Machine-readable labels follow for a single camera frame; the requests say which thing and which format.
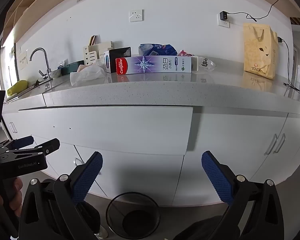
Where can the wooden chopsticks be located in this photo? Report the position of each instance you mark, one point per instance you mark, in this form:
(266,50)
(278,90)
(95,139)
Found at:
(93,40)

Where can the translucent plastic bag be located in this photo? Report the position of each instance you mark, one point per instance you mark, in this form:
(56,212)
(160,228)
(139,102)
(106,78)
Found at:
(87,73)

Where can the paper wall notice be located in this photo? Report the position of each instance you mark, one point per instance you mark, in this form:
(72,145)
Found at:
(22,60)

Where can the clear wrapper with black print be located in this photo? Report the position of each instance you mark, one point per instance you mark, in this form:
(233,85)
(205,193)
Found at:
(208,63)

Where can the white base cabinet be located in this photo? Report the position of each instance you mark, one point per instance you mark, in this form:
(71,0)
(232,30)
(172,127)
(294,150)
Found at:
(140,130)

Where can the person's left white shoe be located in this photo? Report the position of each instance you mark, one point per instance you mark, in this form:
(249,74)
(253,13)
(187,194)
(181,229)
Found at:
(101,233)

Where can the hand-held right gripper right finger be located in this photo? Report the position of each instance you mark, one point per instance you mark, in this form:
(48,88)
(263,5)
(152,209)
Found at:
(217,177)

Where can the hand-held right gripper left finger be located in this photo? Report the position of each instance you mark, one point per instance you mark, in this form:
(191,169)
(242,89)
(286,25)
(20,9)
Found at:
(87,180)

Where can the white box with blue print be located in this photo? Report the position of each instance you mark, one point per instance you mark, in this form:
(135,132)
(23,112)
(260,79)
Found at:
(106,62)

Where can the white wall socket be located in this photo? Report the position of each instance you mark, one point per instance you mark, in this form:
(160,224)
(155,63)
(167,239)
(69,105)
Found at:
(223,23)
(136,15)

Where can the white slotted drain basket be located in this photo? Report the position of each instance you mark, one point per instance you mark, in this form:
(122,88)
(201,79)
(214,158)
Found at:
(55,74)

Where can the green tray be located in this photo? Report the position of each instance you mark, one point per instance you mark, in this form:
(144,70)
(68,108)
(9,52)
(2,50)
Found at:
(71,68)

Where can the blue snack bag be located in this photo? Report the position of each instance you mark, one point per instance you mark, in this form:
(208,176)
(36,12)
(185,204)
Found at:
(157,48)

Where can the yellow sponge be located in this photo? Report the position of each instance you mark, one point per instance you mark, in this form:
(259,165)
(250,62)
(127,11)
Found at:
(17,87)

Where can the black mesh trash bin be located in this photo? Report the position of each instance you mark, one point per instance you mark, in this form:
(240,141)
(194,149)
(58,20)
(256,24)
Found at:
(140,226)

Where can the purple toothpaste box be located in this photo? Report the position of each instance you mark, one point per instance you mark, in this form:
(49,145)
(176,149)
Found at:
(152,65)

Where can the beige utensil holder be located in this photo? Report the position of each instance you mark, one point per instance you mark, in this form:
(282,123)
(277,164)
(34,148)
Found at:
(93,52)

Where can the yellow paper bag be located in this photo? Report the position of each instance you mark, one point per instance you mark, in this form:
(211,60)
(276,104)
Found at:
(258,52)

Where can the red print clear wrapper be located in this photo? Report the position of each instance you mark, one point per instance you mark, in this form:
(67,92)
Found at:
(185,53)

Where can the black box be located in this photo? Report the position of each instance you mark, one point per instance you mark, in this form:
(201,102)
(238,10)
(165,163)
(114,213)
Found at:
(120,53)

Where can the steel faucet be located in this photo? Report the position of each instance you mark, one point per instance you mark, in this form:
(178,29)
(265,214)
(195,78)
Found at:
(48,66)

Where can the person's left hand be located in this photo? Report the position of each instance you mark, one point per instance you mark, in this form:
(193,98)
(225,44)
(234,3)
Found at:
(16,197)

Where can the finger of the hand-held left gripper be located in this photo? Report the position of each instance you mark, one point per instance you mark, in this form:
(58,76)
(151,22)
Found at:
(23,141)
(48,146)

